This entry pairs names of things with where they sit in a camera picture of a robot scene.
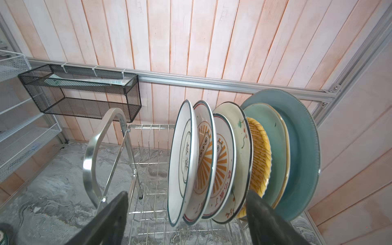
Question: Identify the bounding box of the green rim lettered plate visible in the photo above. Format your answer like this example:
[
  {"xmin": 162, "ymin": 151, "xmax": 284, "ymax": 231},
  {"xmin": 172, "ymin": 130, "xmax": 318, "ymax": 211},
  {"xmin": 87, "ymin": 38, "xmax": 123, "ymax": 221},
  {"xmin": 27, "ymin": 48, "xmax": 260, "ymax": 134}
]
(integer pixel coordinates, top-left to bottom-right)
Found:
[{"xmin": 0, "ymin": 223, "xmax": 14, "ymax": 245}]

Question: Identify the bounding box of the white wire wall shelf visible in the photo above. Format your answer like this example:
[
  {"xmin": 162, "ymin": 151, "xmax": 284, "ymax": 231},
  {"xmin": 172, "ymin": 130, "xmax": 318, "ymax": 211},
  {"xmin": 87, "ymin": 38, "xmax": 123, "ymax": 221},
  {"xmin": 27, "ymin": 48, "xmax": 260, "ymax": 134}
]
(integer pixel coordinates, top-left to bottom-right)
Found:
[{"xmin": 1, "ymin": 50, "xmax": 62, "ymax": 181}]

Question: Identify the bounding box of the grey green plate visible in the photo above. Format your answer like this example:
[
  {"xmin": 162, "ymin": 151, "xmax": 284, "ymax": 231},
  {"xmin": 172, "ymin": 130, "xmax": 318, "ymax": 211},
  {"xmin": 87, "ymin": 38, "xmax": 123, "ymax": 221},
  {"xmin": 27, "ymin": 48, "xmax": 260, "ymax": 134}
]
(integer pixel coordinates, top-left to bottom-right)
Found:
[{"xmin": 242, "ymin": 89, "xmax": 321, "ymax": 221}]

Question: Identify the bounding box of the steel wire dish rack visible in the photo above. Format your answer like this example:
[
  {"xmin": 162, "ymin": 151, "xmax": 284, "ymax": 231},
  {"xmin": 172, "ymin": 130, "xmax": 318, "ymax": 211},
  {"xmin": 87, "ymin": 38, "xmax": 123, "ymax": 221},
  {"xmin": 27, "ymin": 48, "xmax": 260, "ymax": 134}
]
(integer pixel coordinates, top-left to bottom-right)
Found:
[{"xmin": 83, "ymin": 108, "xmax": 251, "ymax": 245}]

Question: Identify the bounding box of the yellow woven plate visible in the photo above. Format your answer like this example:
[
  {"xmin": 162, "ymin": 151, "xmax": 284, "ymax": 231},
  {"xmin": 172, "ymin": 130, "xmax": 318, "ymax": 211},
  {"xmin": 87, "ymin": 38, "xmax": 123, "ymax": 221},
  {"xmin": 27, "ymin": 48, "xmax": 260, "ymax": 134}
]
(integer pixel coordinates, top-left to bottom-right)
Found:
[{"xmin": 237, "ymin": 117, "xmax": 272, "ymax": 218}]

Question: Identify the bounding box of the cream floral plate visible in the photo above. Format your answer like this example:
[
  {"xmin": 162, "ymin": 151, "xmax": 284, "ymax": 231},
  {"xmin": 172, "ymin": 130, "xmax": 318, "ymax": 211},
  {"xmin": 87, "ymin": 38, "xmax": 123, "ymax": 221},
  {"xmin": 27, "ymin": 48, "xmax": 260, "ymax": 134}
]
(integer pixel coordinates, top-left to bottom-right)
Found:
[{"xmin": 212, "ymin": 102, "xmax": 253, "ymax": 224}]

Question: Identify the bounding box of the light teal flower plate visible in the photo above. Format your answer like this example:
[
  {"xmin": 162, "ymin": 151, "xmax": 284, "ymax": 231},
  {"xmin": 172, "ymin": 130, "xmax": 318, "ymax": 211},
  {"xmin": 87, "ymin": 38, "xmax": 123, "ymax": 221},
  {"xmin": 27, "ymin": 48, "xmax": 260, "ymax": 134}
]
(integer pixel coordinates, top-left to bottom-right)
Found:
[{"xmin": 244, "ymin": 103, "xmax": 291, "ymax": 209}]

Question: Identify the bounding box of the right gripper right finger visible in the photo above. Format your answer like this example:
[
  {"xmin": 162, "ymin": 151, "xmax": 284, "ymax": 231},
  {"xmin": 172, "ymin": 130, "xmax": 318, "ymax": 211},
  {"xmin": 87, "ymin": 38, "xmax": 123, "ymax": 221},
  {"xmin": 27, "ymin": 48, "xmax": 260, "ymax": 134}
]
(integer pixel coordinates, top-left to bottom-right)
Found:
[{"xmin": 246, "ymin": 190, "xmax": 309, "ymax": 245}]

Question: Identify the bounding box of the white plate black clover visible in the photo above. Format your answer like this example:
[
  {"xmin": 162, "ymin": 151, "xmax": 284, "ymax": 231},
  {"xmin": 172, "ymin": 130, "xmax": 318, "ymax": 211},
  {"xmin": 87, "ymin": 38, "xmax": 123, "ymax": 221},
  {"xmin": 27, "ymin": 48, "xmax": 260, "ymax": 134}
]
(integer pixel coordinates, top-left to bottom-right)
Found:
[{"xmin": 167, "ymin": 100, "xmax": 199, "ymax": 227}]

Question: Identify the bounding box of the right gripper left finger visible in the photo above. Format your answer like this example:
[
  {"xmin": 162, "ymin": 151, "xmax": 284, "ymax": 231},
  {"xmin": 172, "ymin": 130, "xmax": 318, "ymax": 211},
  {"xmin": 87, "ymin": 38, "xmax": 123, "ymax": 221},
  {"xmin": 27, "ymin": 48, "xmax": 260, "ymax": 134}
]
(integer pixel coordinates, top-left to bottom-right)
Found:
[{"xmin": 67, "ymin": 191, "xmax": 129, "ymax": 245}]

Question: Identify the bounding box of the aluminium frame rail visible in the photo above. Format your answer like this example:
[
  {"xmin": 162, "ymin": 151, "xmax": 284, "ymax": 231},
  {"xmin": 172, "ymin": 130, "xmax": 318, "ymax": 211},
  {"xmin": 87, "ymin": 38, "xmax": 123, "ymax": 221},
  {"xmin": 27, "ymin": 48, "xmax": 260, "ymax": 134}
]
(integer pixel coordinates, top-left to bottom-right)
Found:
[{"xmin": 1, "ymin": 1, "xmax": 392, "ymax": 123}]

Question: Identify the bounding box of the black mesh wall basket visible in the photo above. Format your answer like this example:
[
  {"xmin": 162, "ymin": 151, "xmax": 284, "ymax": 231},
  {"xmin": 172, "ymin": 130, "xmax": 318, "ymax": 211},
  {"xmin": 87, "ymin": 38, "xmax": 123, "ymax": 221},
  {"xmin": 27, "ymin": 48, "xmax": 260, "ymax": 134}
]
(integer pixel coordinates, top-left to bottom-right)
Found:
[{"xmin": 18, "ymin": 64, "xmax": 141, "ymax": 123}]

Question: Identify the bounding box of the orange sunburst plate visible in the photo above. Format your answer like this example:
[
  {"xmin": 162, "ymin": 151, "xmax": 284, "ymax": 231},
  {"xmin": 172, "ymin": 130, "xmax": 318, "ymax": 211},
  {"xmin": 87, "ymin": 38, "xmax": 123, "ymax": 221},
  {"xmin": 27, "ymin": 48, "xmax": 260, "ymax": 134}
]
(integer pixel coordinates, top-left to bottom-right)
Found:
[
  {"xmin": 183, "ymin": 100, "xmax": 217, "ymax": 226},
  {"xmin": 202, "ymin": 113, "xmax": 236, "ymax": 219}
]

